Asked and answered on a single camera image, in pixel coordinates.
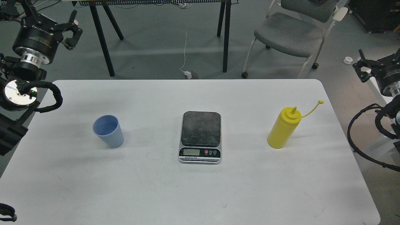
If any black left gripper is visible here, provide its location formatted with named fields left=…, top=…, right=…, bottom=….
left=12, top=0, right=83, bottom=57

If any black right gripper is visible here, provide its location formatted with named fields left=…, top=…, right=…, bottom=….
left=352, top=49, right=400, bottom=91

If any yellow squeeze bottle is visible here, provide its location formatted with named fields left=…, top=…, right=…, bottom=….
left=267, top=101, right=324, bottom=149

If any blue plastic cup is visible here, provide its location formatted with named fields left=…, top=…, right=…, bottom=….
left=92, top=114, right=124, bottom=148

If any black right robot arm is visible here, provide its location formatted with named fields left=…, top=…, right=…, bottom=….
left=346, top=49, right=400, bottom=172

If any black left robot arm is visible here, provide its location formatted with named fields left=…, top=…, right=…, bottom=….
left=0, top=0, right=83, bottom=156

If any digital kitchen scale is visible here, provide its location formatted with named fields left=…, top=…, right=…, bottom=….
left=178, top=111, right=222, bottom=165

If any white plastic spool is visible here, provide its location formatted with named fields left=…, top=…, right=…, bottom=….
left=343, top=56, right=353, bottom=65

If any black-legged background table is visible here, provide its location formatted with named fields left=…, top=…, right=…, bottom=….
left=71, top=0, right=237, bottom=77

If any black cabinet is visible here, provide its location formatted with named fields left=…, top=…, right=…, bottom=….
left=348, top=0, right=400, bottom=34

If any grey office chair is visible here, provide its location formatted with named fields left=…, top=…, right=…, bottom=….
left=241, top=0, right=348, bottom=78

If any white charger cable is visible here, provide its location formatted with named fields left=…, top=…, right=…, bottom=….
left=180, top=25, right=199, bottom=79

